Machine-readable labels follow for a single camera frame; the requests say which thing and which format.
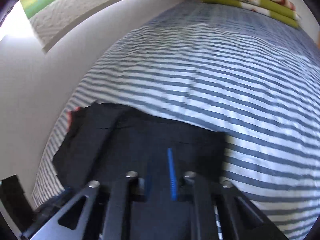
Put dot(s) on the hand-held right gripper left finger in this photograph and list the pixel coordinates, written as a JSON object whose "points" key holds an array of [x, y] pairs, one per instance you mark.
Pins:
{"points": [[148, 182]]}

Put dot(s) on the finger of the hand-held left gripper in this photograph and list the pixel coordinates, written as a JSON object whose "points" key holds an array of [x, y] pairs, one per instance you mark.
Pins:
{"points": [[52, 205]]}

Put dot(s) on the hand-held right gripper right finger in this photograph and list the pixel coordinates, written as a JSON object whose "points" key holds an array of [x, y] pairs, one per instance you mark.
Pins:
{"points": [[172, 175]]}

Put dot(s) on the black pants with pink waistband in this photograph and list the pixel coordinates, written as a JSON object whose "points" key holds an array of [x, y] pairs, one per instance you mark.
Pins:
{"points": [[150, 142]]}

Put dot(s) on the blue white striped bed sheet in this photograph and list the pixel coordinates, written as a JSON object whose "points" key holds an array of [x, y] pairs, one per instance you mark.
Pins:
{"points": [[212, 80]]}

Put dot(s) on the green red folded blanket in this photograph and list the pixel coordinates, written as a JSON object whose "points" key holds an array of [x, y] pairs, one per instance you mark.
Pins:
{"points": [[250, 0]]}

